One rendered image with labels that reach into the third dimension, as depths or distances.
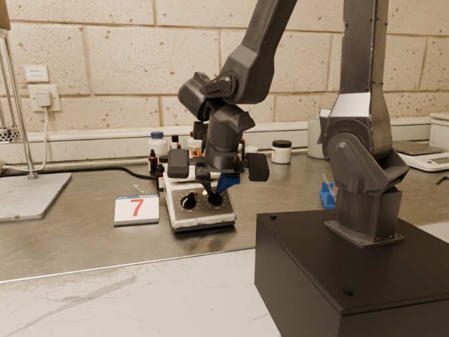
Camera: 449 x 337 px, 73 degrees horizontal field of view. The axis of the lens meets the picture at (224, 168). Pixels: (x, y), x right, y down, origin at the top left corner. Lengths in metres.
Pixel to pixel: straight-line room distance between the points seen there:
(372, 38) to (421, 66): 1.25
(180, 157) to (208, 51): 0.66
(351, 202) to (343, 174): 0.04
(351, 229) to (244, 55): 0.26
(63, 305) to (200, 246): 0.23
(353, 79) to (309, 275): 0.21
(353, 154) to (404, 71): 1.22
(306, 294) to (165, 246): 0.32
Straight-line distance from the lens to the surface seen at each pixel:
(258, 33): 0.44
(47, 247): 0.64
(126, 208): 0.68
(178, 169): 0.53
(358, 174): 0.34
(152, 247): 0.57
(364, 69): 0.37
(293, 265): 0.33
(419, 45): 1.60
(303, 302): 0.33
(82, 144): 1.13
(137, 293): 0.48
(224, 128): 0.47
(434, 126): 1.51
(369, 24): 0.37
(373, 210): 0.37
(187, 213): 0.60
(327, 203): 0.74
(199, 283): 0.48
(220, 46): 1.17
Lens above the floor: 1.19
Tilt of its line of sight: 17 degrees down
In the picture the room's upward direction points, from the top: straight up
